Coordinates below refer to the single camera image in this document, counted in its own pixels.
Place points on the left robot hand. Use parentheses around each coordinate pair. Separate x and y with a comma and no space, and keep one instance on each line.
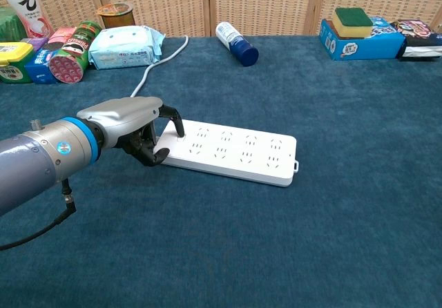
(127,119)

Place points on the yellow and green sponge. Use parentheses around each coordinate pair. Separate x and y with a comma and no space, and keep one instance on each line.
(352,22)

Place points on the white and red bottle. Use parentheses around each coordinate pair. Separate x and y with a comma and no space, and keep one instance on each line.
(27,7)

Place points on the blue cardboard box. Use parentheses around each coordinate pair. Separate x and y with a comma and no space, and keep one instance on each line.
(366,43)

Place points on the black and pink snack bag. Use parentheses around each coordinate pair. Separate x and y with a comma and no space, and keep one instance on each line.
(419,37)

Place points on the pale blue wet wipes pack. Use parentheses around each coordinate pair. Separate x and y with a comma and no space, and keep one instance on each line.
(124,47)

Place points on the blue table cloth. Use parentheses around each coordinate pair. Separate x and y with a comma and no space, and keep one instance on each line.
(241,235)

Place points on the blue Oreo box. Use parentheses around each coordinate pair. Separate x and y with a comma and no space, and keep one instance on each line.
(39,67)

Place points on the woven rattan folding screen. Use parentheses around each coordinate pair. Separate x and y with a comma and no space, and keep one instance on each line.
(262,4)

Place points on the pink snack pack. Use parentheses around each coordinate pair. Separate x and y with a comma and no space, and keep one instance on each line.
(62,34)

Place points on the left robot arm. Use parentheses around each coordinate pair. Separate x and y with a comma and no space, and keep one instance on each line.
(41,152)

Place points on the green Pringles can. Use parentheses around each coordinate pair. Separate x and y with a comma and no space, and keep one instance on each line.
(72,57)

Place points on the purple snack pack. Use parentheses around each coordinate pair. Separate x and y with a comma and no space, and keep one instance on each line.
(34,43)

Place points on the green object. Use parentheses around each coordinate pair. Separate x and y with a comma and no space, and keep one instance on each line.
(10,25)

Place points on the white power strip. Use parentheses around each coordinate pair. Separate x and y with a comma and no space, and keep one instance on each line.
(238,156)

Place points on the brown instant noodle cup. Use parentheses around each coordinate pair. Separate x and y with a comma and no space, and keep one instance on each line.
(116,15)

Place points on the blue and white spray can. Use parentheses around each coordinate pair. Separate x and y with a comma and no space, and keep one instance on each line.
(238,43)

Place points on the yellow lidded green container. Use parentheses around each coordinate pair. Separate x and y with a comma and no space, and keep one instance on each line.
(14,61)

